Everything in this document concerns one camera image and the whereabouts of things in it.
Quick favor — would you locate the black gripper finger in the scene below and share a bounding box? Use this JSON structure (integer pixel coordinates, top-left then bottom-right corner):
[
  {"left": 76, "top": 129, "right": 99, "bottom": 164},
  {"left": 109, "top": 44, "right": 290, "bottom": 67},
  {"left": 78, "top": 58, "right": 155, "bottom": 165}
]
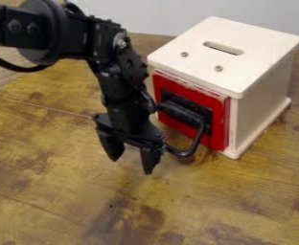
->
[
  {"left": 140, "top": 146, "right": 163, "bottom": 175},
  {"left": 97, "top": 128, "right": 125, "bottom": 162}
]

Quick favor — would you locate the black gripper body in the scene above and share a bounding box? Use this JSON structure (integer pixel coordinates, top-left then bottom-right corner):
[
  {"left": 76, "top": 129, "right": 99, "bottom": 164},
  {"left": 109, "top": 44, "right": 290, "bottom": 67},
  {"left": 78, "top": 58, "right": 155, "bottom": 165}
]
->
[{"left": 92, "top": 33, "right": 167, "bottom": 151}]

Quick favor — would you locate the black metal drawer handle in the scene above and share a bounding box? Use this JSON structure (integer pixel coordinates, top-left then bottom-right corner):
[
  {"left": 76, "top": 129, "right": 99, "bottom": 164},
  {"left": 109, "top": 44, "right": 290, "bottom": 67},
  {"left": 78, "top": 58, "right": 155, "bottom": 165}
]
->
[{"left": 157, "top": 89, "right": 212, "bottom": 157}]

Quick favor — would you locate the red drawer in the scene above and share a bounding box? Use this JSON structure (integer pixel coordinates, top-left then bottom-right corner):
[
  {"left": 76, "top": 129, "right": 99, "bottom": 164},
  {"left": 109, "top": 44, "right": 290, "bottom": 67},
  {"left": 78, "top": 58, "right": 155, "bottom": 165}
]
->
[{"left": 152, "top": 69, "right": 231, "bottom": 151}]

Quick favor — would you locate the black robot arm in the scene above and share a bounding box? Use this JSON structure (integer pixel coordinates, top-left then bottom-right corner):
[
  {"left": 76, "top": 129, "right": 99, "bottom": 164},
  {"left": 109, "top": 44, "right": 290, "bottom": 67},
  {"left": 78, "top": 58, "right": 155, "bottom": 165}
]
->
[{"left": 0, "top": 0, "right": 164, "bottom": 174}]

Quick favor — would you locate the white wooden box cabinet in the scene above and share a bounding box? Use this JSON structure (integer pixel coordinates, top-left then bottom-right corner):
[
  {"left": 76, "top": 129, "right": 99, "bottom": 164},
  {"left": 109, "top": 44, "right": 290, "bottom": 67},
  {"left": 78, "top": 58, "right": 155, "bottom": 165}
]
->
[{"left": 147, "top": 16, "right": 299, "bottom": 159}]

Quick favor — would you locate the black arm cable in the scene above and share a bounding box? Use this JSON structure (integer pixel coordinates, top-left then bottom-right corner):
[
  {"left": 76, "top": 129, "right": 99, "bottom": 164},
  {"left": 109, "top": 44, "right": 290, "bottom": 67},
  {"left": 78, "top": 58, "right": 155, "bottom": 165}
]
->
[{"left": 0, "top": 49, "right": 50, "bottom": 74}]

